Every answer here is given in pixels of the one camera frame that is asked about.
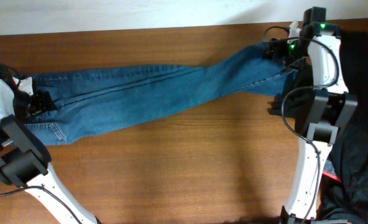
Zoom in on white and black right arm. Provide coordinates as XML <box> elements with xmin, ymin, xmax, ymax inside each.
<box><xmin>264</xmin><ymin>6</ymin><xmax>357</xmax><ymax>223</ymax></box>

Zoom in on blue denim jeans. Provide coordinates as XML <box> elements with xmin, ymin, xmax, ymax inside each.
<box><xmin>24</xmin><ymin>44</ymin><xmax>296</xmax><ymax>146</ymax></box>

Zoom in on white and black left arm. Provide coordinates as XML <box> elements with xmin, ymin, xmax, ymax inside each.
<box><xmin>0</xmin><ymin>63</ymin><xmax>99</xmax><ymax>223</ymax></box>

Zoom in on black garment pile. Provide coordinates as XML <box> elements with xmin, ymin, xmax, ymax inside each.
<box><xmin>282</xmin><ymin>30</ymin><xmax>368</xmax><ymax>223</ymax></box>

